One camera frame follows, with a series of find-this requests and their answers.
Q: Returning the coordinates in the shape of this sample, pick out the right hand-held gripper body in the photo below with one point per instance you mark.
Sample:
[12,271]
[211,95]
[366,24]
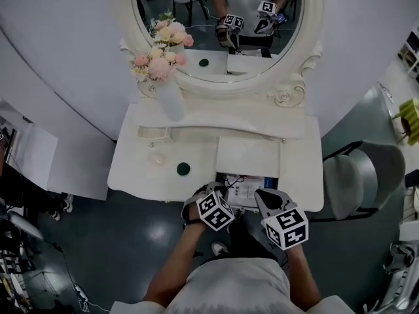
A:
[288,227]

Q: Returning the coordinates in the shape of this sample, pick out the person's right forearm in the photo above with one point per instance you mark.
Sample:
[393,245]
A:
[302,276]

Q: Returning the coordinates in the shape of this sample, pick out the white oval framed mirror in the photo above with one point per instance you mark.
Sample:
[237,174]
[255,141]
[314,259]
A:
[311,28]

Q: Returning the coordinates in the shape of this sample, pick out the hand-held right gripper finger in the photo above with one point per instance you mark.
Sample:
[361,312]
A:
[288,199]
[261,206]

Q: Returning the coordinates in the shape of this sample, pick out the person's grey shirt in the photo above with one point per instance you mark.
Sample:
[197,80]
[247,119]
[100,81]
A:
[235,289]

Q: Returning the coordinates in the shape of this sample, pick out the white dressing table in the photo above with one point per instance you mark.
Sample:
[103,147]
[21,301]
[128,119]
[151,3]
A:
[137,175]

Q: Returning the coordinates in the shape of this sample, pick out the small dark green round lid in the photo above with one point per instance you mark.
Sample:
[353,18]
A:
[183,169]

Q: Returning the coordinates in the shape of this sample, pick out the person's left forearm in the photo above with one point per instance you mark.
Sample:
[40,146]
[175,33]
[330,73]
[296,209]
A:
[173,263]

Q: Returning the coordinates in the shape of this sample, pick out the person's left hand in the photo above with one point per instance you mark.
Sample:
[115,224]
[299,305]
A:
[191,211]

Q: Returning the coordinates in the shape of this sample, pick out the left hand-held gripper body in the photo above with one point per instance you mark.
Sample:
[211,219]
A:
[216,211]

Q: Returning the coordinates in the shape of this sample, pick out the person's black trousers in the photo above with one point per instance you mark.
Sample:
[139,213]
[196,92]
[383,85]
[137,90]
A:
[248,237]

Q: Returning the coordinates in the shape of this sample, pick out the small blue packet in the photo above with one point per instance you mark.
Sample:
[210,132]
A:
[270,182]

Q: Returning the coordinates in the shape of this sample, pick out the small white vanity drawer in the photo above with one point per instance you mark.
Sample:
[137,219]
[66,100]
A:
[154,133]

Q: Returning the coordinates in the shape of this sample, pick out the grey chair black frame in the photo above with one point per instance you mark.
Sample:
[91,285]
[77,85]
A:
[343,185]

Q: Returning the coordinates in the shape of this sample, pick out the white power strip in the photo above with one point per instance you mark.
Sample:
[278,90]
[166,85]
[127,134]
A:
[80,291]

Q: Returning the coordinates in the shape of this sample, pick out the green tablecloth table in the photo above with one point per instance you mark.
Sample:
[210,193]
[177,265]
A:
[410,114]

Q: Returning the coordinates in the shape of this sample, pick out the pink flower bouquet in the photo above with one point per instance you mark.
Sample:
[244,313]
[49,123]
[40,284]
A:
[158,67]

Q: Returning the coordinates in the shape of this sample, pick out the person's left white shoe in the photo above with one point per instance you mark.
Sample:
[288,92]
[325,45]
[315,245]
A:
[220,248]

